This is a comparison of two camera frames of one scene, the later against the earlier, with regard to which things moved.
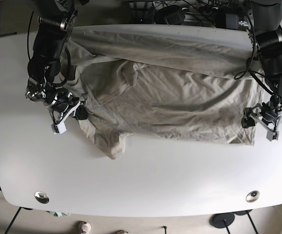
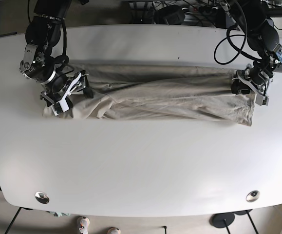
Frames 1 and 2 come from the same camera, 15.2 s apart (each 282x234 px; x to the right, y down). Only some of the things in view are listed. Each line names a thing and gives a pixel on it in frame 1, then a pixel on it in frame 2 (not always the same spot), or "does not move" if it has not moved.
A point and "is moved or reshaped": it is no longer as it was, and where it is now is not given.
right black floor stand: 241,213 does not move
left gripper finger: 59,128 → 61,106
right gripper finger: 248,112 → 241,73
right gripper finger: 271,135 → 260,100
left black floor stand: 221,220 does not move
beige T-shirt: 198,82 is moved or reshaped
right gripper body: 270,109 → 257,79
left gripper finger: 76,102 → 79,75
